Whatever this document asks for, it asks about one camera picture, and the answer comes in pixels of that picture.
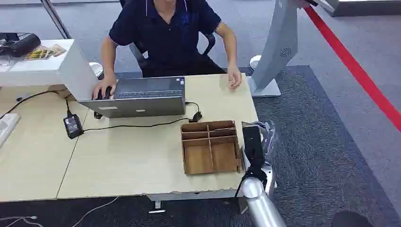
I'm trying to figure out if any person's left hand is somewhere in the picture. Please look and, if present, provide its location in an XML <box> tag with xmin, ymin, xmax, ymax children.
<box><xmin>227</xmin><ymin>64</ymin><xmax>243</xmax><ymax>90</ymax></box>

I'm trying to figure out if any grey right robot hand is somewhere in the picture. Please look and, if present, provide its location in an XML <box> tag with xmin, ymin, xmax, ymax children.
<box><xmin>261</xmin><ymin>120</ymin><xmax>278</xmax><ymax>156</ymax></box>

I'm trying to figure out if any person's right hand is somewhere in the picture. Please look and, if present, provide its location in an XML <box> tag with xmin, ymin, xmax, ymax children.
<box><xmin>92</xmin><ymin>75</ymin><xmax>118</xmax><ymax>100</ymax></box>

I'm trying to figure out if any black computer mouse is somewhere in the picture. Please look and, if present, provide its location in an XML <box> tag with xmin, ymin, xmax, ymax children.
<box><xmin>97</xmin><ymin>87</ymin><xmax>113</xmax><ymax>100</ymax></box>

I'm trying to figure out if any round white base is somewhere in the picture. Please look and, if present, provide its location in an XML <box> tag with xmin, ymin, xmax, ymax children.
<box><xmin>88</xmin><ymin>61</ymin><xmax>105</xmax><ymax>79</ymax></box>
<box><xmin>249</xmin><ymin>55</ymin><xmax>262</xmax><ymax>71</ymax></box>

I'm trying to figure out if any brown cardboard piece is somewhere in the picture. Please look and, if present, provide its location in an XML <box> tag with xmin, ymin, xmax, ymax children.
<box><xmin>47</xmin><ymin>84</ymin><xmax>77</xmax><ymax>102</ymax></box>

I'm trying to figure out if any dark grey rug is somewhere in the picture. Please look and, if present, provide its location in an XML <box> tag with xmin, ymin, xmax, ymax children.
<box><xmin>0</xmin><ymin>65</ymin><xmax>401</xmax><ymax>227</ymax></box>

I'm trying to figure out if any grey laptop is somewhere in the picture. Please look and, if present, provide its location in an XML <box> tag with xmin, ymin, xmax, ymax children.
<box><xmin>78</xmin><ymin>76</ymin><xmax>186</xmax><ymax>119</ymax></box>

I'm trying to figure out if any black office chair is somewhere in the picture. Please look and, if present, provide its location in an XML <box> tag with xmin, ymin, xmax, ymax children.
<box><xmin>119</xmin><ymin>0</ymin><xmax>217</xmax><ymax>79</ymax></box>

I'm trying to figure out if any black power adapter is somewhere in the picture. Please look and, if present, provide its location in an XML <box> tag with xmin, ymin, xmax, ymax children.
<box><xmin>63</xmin><ymin>113</ymin><xmax>84</xmax><ymax>140</ymax></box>

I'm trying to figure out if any white box-shaped stand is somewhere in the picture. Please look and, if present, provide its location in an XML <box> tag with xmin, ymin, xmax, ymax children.
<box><xmin>0</xmin><ymin>39</ymin><xmax>98</xmax><ymax>102</ymax></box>

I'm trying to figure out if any white kiosk stand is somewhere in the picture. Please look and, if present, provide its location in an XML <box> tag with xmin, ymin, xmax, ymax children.
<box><xmin>245</xmin><ymin>0</ymin><xmax>318</xmax><ymax>98</ymax></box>

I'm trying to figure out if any wooden compartment box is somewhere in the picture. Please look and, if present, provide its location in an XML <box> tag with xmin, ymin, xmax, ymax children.
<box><xmin>181</xmin><ymin>120</ymin><xmax>245</xmax><ymax>175</ymax></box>

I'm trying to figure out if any printed leaflet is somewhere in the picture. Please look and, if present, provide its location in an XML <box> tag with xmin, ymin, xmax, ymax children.
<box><xmin>23</xmin><ymin>44</ymin><xmax>67</xmax><ymax>61</ymax></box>

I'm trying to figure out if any person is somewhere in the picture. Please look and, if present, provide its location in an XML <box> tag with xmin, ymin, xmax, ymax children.
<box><xmin>92</xmin><ymin>0</ymin><xmax>243</xmax><ymax>100</ymax></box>

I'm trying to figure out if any dark grey pole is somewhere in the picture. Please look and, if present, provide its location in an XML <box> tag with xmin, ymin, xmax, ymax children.
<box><xmin>40</xmin><ymin>0</ymin><xmax>72</xmax><ymax>40</ymax></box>

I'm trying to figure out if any black device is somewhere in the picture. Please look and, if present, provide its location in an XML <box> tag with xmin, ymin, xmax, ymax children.
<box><xmin>0</xmin><ymin>32</ymin><xmax>42</xmax><ymax>58</ymax></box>

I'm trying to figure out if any white power strip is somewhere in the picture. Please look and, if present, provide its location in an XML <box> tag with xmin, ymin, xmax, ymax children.
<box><xmin>0</xmin><ymin>113</ymin><xmax>21</xmax><ymax>148</ymax></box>

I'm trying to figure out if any red floor tape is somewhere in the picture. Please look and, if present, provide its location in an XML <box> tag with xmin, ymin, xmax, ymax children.
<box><xmin>304</xmin><ymin>6</ymin><xmax>401</xmax><ymax>132</ymax></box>

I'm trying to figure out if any black robot foot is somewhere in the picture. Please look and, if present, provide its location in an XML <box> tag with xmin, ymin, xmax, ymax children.
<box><xmin>331</xmin><ymin>210</ymin><xmax>375</xmax><ymax>227</ymax></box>

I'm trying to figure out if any grey platform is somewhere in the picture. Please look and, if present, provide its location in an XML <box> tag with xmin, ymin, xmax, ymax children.
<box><xmin>316</xmin><ymin>0</ymin><xmax>401</xmax><ymax>17</ymax></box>

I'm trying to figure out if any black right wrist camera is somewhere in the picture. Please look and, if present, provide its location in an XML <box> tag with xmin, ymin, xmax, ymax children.
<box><xmin>241</xmin><ymin>121</ymin><xmax>266</xmax><ymax>171</ymax></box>

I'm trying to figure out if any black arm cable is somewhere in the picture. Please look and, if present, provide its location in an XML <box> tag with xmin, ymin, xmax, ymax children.
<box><xmin>234</xmin><ymin>165</ymin><xmax>269</xmax><ymax>199</ymax></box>

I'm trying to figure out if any black laptop charger cable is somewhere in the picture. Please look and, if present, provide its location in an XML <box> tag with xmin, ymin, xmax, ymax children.
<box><xmin>83</xmin><ymin>101</ymin><xmax>203</xmax><ymax>132</ymax></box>

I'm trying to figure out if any black mains cord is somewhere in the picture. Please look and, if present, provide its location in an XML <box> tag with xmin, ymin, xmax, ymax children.
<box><xmin>0</xmin><ymin>90</ymin><xmax>73</xmax><ymax>120</ymax></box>

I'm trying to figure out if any grey desk frame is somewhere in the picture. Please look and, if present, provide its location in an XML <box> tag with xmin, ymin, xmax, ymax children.
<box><xmin>146</xmin><ymin>188</ymin><xmax>244</xmax><ymax>214</ymax></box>

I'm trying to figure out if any white floor cable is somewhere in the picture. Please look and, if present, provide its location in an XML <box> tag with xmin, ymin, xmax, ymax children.
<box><xmin>71</xmin><ymin>196</ymin><xmax>120</xmax><ymax>227</ymax></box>
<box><xmin>0</xmin><ymin>215</ymin><xmax>43</xmax><ymax>227</ymax></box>

